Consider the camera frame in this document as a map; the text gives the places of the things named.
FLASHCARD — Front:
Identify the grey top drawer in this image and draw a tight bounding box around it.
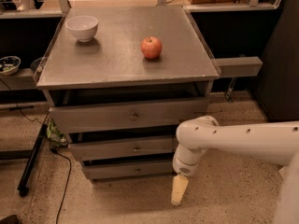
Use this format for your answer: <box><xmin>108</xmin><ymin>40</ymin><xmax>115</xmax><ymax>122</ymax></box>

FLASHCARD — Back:
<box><xmin>50</xmin><ymin>97</ymin><xmax>209</xmax><ymax>133</ymax></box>

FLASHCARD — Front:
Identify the grey drawer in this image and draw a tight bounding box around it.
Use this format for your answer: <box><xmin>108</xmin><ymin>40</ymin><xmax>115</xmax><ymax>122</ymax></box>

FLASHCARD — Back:
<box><xmin>50</xmin><ymin>97</ymin><xmax>209</xmax><ymax>133</ymax></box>
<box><xmin>82</xmin><ymin>160</ymin><xmax>173</xmax><ymax>180</ymax></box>
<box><xmin>69</xmin><ymin>135</ymin><xmax>178</xmax><ymax>161</ymax></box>

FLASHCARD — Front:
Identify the black floor cable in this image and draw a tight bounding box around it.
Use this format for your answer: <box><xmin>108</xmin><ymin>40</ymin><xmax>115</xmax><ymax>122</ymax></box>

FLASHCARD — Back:
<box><xmin>50</xmin><ymin>147</ymin><xmax>73</xmax><ymax>224</ymax></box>

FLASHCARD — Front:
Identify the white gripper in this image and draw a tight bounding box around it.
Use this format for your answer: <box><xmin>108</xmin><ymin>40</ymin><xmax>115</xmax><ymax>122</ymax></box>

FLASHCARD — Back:
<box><xmin>171</xmin><ymin>144</ymin><xmax>206</xmax><ymax>205</ymax></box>

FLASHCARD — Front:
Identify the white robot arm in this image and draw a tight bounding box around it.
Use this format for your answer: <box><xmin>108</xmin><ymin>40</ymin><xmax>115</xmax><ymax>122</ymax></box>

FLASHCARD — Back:
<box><xmin>171</xmin><ymin>116</ymin><xmax>299</xmax><ymax>224</ymax></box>

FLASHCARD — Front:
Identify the red apple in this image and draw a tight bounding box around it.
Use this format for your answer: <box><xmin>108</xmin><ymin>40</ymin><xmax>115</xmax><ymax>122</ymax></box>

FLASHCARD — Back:
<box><xmin>141</xmin><ymin>36</ymin><xmax>163</xmax><ymax>60</ymax></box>

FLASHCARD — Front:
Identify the white ceramic bowl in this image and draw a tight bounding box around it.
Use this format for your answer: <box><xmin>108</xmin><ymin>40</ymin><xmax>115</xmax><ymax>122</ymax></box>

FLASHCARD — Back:
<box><xmin>65</xmin><ymin>15</ymin><xmax>98</xmax><ymax>42</ymax></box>

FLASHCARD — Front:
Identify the black metal bar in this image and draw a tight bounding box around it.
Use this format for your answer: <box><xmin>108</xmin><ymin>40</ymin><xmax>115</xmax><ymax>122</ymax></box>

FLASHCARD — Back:
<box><xmin>17</xmin><ymin>124</ymin><xmax>47</xmax><ymax>197</ymax></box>

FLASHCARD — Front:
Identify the grey bottom drawer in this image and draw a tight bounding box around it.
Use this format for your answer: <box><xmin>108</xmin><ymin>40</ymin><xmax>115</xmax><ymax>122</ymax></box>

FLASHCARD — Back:
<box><xmin>82</xmin><ymin>160</ymin><xmax>173</xmax><ymax>180</ymax></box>

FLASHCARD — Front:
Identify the grey drawer cabinet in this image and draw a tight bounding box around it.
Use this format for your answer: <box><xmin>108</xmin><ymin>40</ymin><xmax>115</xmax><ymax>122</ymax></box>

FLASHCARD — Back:
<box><xmin>37</xmin><ymin>6</ymin><xmax>219</xmax><ymax>167</ymax></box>

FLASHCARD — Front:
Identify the grey side shelf beam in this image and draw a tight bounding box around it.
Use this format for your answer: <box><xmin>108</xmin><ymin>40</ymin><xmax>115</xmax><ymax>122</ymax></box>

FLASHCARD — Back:
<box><xmin>216</xmin><ymin>57</ymin><xmax>263</xmax><ymax>78</ymax></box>

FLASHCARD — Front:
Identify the green snack bag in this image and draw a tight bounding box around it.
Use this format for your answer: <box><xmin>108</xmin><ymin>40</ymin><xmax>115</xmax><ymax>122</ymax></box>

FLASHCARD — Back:
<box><xmin>46</xmin><ymin>119</ymin><xmax>68</xmax><ymax>148</ymax></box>

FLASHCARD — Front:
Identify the patterned small bowl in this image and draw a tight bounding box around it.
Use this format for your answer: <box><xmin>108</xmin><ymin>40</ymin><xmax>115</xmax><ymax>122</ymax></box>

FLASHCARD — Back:
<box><xmin>0</xmin><ymin>56</ymin><xmax>21</xmax><ymax>76</ymax></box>

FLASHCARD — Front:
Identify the grey middle drawer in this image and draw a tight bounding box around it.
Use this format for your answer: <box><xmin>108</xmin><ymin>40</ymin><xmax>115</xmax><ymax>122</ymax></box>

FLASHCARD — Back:
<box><xmin>69</xmin><ymin>135</ymin><xmax>178</xmax><ymax>161</ymax></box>

